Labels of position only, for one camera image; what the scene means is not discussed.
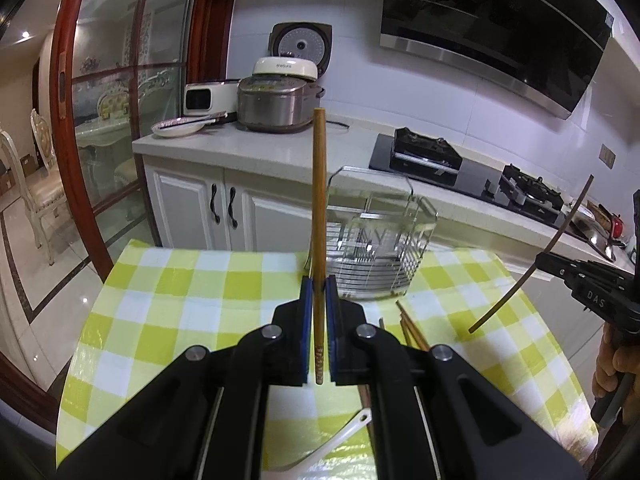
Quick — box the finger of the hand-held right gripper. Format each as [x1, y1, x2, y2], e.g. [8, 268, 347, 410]
[535, 252, 581, 286]

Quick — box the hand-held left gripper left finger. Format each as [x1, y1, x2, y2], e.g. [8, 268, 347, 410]
[56, 275, 314, 480]

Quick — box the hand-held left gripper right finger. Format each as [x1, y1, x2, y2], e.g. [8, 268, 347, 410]
[325, 275, 587, 480]

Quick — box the thin bamboo chopstick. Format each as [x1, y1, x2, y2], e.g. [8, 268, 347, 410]
[468, 175, 596, 333]

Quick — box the wire utensil rack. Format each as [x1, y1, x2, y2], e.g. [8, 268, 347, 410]
[325, 166, 440, 301]

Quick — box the white plastic spoon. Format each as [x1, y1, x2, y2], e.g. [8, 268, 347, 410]
[267, 408, 372, 478]

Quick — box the light bamboo chopstick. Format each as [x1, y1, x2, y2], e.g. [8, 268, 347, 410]
[311, 108, 327, 387]

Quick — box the person's right hand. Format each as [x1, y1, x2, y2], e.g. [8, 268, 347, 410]
[595, 327, 638, 401]

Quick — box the stainless steel pan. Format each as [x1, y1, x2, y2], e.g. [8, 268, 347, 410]
[565, 202, 621, 262]

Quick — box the black burner grate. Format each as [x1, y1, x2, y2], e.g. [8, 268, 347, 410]
[392, 127, 463, 173]
[500, 163, 566, 216]

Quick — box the black glass gas stove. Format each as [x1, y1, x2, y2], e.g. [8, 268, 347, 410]
[368, 127, 573, 229]

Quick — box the yellow checked tablecloth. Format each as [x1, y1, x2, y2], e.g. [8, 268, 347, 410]
[55, 239, 601, 480]

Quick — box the white kitchen cabinet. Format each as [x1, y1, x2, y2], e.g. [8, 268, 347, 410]
[131, 112, 636, 341]

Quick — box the silver pressure cooker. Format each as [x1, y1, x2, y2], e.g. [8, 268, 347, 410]
[236, 77, 326, 134]

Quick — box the patterned rim plate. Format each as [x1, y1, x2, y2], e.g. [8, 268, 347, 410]
[151, 116, 207, 139]

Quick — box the white box appliance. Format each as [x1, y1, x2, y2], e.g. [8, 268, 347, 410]
[182, 80, 241, 116]

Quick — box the black range hood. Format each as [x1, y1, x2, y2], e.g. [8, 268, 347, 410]
[379, 0, 615, 121]

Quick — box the cream ornate dining chair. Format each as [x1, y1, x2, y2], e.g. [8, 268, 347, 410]
[0, 130, 66, 266]
[30, 108, 56, 171]

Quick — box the red framed glass door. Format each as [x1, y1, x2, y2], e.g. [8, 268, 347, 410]
[50, 0, 241, 273]

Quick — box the dark-handled utensil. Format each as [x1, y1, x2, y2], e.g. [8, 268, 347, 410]
[170, 111, 229, 126]

